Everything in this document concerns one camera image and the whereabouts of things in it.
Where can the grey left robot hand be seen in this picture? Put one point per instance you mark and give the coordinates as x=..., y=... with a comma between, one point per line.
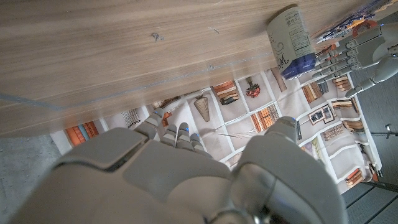
x=370, y=49

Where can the silver drink can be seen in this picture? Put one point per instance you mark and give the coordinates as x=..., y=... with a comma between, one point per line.
x=289, y=40

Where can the grey perforated metal panel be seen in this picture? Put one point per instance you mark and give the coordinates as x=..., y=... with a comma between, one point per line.
x=373, y=208

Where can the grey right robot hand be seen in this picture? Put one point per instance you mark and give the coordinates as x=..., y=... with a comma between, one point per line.
x=155, y=186

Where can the printed bookshelf fabric backdrop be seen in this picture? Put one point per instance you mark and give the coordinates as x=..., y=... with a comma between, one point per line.
x=335, y=146

